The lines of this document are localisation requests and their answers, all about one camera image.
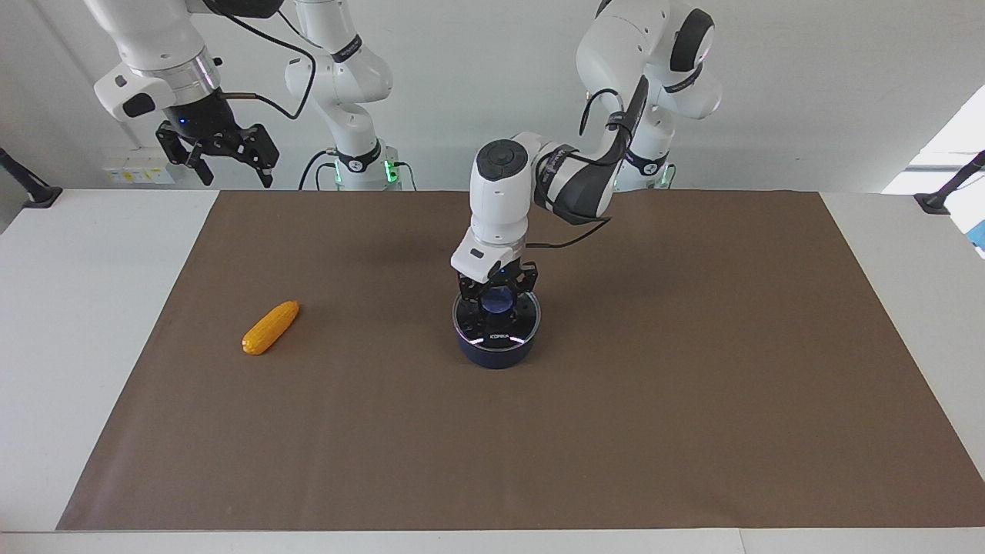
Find dark blue saucepan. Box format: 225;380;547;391
452;289;543;371

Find yellow corn cob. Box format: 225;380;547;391
242;300;302;356

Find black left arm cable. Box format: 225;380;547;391
529;88;649;252

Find black base cable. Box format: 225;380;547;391
298;149;339;192

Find glass lid with blue knob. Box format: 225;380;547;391
452;286;542;348

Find white wall socket box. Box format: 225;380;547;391
102;157;176;186

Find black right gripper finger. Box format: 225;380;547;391
155;121;215;186
226;121;280;189

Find black clamp stand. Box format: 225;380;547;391
0;146;64;209
913;150;985;215

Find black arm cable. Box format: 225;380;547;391
529;88;649;252
204;0;318;121

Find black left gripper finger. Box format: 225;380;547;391
513;265;540;313
459;272;490;315

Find brown table mat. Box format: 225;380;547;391
57;189;985;532

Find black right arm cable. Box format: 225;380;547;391
204;0;318;121

